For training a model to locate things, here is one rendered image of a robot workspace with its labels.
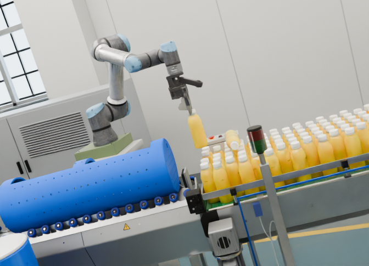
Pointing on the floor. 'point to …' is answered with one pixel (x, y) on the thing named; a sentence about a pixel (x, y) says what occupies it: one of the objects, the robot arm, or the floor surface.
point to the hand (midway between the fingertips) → (191, 111)
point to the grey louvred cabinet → (59, 132)
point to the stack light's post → (277, 214)
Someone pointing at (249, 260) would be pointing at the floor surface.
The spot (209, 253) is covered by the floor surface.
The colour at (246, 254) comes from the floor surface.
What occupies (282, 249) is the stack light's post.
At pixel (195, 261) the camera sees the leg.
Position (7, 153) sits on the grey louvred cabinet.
